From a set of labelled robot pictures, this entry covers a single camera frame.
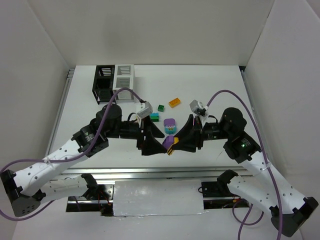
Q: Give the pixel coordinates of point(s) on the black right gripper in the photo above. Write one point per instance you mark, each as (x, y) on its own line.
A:
(198, 135)

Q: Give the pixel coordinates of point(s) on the purple curved lego brick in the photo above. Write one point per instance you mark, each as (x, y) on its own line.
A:
(168, 141)

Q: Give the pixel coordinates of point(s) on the white slotted container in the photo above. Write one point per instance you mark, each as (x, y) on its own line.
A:
(124, 75)

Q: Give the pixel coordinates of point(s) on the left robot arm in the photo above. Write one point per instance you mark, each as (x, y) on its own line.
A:
(37, 184)

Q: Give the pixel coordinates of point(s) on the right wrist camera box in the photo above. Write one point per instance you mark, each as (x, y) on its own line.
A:
(198, 108)

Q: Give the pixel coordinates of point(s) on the green square lego brick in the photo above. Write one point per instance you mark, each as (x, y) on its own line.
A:
(161, 108)

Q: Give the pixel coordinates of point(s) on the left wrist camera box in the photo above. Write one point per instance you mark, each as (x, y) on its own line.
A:
(143, 109)

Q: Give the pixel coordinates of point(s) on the aluminium front rail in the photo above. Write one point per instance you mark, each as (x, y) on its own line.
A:
(105, 174)

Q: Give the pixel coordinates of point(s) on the aluminium rail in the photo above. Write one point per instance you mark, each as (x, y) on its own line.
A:
(62, 102)
(252, 107)
(105, 174)

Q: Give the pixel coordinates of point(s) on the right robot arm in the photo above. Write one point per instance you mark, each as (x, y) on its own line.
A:
(287, 208)

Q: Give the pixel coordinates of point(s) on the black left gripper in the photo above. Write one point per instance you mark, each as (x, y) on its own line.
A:
(142, 135)

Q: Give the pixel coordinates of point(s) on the aluminium left rail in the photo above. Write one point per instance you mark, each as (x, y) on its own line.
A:
(62, 102)

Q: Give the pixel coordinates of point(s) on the black slotted container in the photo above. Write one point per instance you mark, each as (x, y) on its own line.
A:
(102, 87)

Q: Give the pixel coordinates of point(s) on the orange rectangular lego brick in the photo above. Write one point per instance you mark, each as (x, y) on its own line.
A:
(175, 102)

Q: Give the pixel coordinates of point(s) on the yellow black striped lego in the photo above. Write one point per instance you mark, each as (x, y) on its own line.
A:
(171, 149)

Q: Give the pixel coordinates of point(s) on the aluminium right rail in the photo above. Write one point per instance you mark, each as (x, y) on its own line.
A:
(252, 107)

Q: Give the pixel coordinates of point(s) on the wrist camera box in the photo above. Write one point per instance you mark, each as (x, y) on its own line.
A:
(198, 108)
(143, 109)

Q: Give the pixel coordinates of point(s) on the white foil covered panel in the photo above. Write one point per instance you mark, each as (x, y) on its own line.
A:
(142, 198)

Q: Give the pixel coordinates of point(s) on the blue rectangular lego brick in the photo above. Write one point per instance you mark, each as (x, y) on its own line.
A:
(154, 117)

